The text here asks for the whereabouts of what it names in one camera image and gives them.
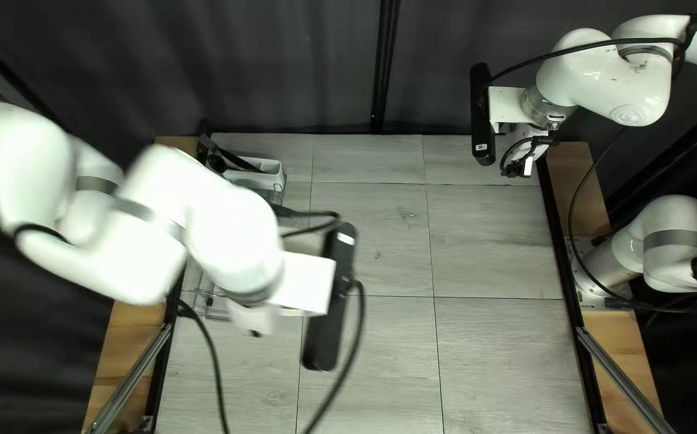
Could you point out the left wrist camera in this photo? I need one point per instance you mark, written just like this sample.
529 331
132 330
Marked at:
330 301

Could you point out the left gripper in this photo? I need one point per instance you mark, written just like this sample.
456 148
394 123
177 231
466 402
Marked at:
306 283

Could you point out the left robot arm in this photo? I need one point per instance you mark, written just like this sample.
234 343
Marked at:
216 229

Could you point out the black fork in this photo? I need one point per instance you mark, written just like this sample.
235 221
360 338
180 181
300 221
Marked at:
207 143

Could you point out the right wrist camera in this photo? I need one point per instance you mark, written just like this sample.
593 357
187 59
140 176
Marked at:
482 120

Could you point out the white cutlery holder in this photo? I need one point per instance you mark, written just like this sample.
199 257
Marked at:
264 175

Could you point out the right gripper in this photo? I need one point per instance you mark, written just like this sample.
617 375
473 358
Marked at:
505 108

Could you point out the black spoon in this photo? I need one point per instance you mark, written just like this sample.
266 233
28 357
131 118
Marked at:
216 164

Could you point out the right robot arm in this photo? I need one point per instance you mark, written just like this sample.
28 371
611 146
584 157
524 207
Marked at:
601 78

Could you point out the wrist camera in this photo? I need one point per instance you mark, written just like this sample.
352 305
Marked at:
330 301
482 120

